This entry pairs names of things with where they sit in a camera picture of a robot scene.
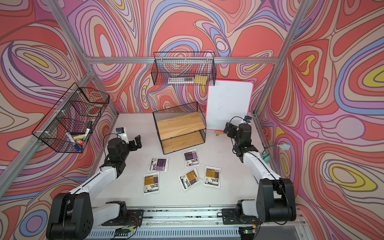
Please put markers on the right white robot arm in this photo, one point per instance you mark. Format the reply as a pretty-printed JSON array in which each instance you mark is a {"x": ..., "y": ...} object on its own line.
[{"x": 275, "y": 201}]

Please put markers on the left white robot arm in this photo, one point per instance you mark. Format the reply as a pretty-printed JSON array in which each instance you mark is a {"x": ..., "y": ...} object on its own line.
[{"x": 72, "y": 215}]

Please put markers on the back wall wire basket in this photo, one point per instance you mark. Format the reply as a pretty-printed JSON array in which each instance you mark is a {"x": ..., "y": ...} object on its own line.
[{"x": 183, "y": 64}]

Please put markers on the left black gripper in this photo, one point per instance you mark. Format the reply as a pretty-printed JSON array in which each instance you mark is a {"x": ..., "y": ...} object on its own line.
[{"x": 133, "y": 148}]

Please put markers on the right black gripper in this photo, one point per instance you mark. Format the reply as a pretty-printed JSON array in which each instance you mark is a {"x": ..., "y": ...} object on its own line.
[{"x": 233, "y": 128}]

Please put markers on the metal base rail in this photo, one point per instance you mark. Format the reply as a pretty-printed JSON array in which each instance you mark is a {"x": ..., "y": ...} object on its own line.
[{"x": 199, "y": 223}]

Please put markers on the wooden two-tier wire shelf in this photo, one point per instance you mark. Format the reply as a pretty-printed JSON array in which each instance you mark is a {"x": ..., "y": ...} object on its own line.
[{"x": 180, "y": 127}]

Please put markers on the white marker in basket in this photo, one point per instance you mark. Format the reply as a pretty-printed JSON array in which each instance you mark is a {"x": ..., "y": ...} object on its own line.
[{"x": 70, "y": 137}]

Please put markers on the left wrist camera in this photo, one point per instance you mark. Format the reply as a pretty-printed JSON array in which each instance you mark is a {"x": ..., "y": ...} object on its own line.
[{"x": 122, "y": 134}]

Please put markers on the yellow sponge in basket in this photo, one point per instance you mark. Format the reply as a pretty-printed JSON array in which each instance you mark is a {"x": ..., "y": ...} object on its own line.
[{"x": 201, "y": 80}]

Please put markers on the green spray bottle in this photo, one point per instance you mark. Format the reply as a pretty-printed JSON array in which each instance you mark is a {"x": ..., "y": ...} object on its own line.
[{"x": 266, "y": 154}]

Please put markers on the wall wire basket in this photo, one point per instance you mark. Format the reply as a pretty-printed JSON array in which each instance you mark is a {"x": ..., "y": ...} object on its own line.
[
  {"x": 183, "y": 64},
  {"x": 71, "y": 113}
]

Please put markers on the purple coffee bag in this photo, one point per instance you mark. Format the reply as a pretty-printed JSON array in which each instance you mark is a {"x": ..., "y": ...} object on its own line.
[
  {"x": 191, "y": 158},
  {"x": 159, "y": 165}
]

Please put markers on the black marker pen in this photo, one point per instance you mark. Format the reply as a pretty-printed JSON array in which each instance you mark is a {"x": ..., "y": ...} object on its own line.
[{"x": 88, "y": 129}]

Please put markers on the wooden whiteboard easel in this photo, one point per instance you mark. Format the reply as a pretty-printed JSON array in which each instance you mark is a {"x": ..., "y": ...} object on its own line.
[{"x": 218, "y": 133}]

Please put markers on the pink framed whiteboard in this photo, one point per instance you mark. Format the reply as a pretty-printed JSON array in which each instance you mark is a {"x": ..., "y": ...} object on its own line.
[{"x": 227, "y": 101}]

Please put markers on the left wall wire basket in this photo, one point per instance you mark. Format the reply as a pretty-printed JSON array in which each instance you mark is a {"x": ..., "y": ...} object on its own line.
[{"x": 71, "y": 113}]

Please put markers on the yellow coffee bag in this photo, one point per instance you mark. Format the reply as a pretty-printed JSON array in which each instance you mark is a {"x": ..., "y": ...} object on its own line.
[
  {"x": 212, "y": 177},
  {"x": 151, "y": 183},
  {"x": 189, "y": 179}
]

